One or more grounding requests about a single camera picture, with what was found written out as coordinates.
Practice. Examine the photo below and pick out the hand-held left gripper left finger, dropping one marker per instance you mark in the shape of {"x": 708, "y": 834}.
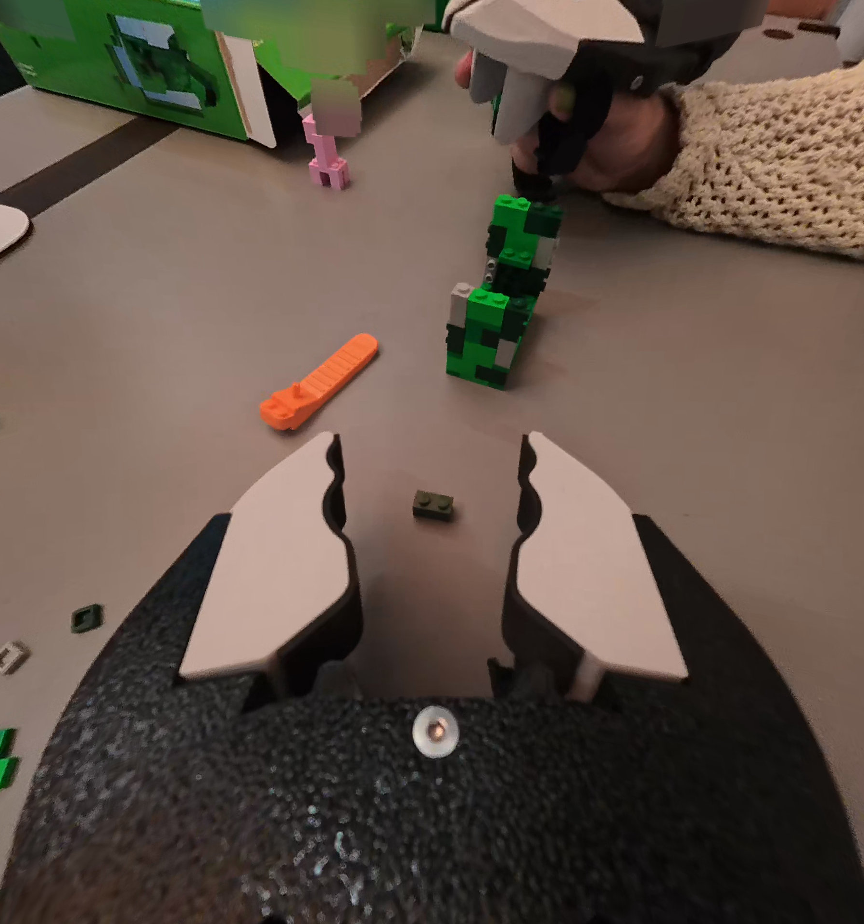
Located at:
{"x": 273, "y": 570}

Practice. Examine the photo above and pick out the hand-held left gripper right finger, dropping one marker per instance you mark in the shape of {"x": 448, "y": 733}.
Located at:
{"x": 591, "y": 570}

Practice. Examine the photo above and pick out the dark green lego brick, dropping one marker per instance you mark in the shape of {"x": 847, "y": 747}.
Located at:
{"x": 433, "y": 505}

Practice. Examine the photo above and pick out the person's right hand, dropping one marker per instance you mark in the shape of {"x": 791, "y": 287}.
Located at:
{"x": 634, "y": 137}

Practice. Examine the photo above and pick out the green lego build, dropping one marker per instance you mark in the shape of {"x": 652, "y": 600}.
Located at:
{"x": 500, "y": 317}

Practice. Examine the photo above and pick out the pink lego pig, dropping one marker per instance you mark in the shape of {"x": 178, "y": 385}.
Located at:
{"x": 327, "y": 170}

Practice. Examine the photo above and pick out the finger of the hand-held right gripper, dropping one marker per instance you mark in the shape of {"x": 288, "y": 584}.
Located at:
{"x": 562, "y": 14}
{"x": 533, "y": 50}

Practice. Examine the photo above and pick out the green cardboard lego box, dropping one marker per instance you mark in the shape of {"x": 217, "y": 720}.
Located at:
{"x": 78, "y": 79}

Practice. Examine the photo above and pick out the orange brick separator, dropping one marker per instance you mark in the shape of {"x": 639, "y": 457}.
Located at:
{"x": 316, "y": 386}

